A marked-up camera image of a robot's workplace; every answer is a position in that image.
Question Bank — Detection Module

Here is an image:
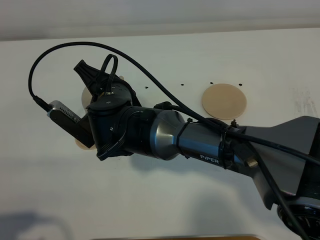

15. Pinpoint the black camera cable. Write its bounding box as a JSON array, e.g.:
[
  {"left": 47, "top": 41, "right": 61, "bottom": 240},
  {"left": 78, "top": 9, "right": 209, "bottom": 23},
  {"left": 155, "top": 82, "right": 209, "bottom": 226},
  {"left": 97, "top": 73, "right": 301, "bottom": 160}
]
[{"left": 28, "top": 41, "right": 320, "bottom": 166}]

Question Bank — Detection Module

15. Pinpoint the beige teapot saucer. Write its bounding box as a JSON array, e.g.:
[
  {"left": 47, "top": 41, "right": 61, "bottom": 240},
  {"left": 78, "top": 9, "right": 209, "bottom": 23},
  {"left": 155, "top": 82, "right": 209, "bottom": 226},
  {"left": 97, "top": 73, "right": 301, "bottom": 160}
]
[{"left": 201, "top": 83, "right": 247, "bottom": 120}]

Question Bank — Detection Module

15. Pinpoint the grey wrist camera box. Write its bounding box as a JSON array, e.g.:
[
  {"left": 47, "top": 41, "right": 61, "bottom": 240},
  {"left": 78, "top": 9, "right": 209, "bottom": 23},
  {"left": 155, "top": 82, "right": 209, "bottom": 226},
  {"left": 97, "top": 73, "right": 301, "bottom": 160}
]
[{"left": 47, "top": 100, "right": 95, "bottom": 148}]

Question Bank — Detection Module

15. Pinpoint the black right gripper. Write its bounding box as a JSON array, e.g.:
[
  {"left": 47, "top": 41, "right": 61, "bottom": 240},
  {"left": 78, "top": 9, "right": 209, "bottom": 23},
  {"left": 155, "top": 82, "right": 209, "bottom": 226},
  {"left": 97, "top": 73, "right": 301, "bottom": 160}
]
[{"left": 73, "top": 59, "right": 158, "bottom": 161}]

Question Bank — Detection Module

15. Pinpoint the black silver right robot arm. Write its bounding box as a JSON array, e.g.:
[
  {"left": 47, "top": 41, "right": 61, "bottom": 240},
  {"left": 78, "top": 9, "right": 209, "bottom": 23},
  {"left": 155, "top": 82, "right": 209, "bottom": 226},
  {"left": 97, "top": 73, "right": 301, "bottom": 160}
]
[{"left": 74, "top": 61, "right": 320, "bottom": 240}]

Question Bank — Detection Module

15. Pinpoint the beige teapot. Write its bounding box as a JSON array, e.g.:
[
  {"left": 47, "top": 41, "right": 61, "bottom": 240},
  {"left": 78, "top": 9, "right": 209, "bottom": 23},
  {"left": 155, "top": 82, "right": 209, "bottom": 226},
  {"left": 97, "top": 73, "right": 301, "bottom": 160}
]
[{"left": 81, "top": 82, "right": 125, "bottom": 113}]

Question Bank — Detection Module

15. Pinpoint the beige left cup saucer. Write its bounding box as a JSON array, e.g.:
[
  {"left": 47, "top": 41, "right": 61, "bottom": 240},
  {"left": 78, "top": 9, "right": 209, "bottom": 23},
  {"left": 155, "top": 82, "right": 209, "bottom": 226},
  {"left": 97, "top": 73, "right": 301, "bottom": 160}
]
[{"left": 74, "top": 138, "right": 97, "bottom": 151}]

